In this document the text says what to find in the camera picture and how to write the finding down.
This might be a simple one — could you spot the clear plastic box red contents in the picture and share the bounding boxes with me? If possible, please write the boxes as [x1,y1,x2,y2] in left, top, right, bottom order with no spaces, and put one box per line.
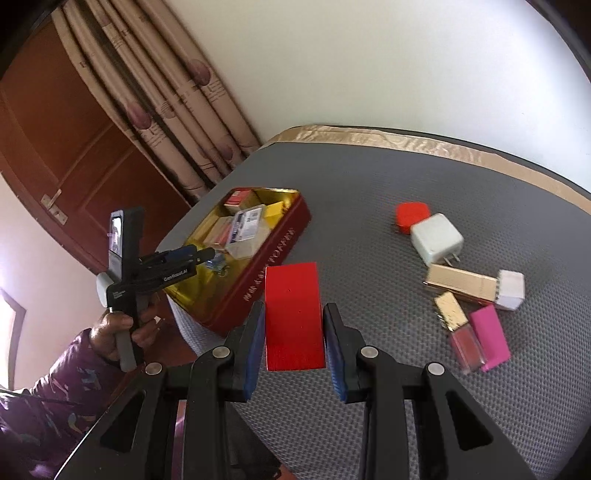
[204,216,233,251]

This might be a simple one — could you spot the red rectangular box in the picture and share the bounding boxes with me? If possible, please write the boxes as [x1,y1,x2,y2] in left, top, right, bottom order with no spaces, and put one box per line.
[264,262,325,372]

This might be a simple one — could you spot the clear plastic case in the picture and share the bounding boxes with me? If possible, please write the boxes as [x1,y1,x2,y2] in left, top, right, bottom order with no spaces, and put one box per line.
[225,204,270,260]

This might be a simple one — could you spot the white wall charger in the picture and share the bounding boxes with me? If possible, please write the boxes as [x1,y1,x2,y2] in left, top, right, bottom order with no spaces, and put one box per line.
[411,213,464,266]

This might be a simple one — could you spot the left forearm purple sleeve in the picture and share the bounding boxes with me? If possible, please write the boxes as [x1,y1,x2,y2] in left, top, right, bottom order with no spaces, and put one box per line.
[1,329,123,479]

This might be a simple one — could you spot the left hand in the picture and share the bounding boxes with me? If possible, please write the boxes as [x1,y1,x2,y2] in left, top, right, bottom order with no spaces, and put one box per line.
[89,294,159,361]

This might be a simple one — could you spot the gold red tin tray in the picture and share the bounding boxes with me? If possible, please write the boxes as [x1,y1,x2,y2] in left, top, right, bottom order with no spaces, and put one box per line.
[165,187,311,337]

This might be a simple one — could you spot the red gold carton box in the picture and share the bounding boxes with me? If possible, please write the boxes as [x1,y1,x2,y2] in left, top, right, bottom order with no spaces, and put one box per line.
[223,188,260,215]

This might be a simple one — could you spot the gold cap nail polish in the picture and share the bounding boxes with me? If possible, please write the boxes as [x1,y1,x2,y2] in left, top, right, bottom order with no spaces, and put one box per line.
[434,291,486,374]

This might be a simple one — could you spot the metal door latch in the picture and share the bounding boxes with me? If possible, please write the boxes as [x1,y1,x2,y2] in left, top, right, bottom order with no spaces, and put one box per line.
[41,189,68,225]

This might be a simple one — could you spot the brown wooden door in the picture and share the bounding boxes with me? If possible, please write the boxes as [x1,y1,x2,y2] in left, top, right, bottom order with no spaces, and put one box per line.
[1,21,188,273]

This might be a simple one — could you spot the small red rounded box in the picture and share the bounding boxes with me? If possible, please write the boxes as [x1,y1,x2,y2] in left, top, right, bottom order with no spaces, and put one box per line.
[394,202,431,235]

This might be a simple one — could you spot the pink rectangular box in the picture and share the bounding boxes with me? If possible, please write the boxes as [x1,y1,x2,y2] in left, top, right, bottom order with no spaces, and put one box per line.
[470,305,511,372]

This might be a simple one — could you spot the gold rectangular box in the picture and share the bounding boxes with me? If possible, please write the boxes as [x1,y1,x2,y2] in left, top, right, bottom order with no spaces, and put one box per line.
[424,264,497,305]

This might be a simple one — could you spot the white zigzag cube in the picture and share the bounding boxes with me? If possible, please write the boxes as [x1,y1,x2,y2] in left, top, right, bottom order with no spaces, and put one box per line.
[495,270,525,311]

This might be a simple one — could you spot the beige patterned curtain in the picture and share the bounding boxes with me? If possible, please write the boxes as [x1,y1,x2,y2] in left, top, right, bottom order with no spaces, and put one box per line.
[51,1,259,203]

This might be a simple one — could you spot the blue crystal keychain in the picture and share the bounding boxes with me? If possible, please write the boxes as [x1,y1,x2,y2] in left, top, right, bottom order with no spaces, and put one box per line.
[204,252,228,277]

